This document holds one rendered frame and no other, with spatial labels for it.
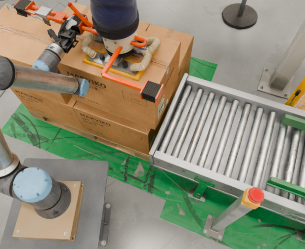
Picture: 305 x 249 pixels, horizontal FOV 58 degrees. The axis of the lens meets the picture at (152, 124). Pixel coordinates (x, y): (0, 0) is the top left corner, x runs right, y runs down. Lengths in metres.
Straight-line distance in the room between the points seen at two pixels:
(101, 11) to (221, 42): 2.08
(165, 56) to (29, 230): 1.14
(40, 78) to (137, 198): 1.42
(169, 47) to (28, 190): 1.03
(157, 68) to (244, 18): 2.10
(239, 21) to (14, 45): 2.37
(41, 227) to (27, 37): 1.19
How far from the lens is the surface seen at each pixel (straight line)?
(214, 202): 2.34
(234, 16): 3.48
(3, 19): 2.26
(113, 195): 2.34
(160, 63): 1.55
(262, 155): 1.94
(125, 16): 1.32
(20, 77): 1.10
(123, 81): 1.31
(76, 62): 1.62
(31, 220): 1.58
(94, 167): 1.63
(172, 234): 2.26
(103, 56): 1.55
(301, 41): 2.51
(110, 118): 1.98
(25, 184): 1.34
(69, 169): 1.66
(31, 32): 2.07
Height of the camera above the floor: 2.25
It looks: 62 degrees down
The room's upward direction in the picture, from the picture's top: 3 degrees counter-clockwise
